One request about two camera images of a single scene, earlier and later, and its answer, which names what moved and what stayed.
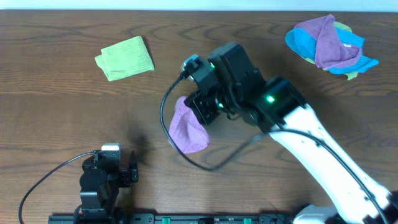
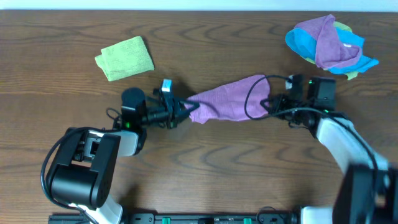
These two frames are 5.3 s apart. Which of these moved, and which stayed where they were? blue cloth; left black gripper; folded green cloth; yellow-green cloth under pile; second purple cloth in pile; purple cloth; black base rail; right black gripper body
Moved: purple cloth; left black gripper; right black gripper body
Stayed: blue cloth; folded green cloth; second purple cloth in pile; yellow-green cloth under pile; black base rail
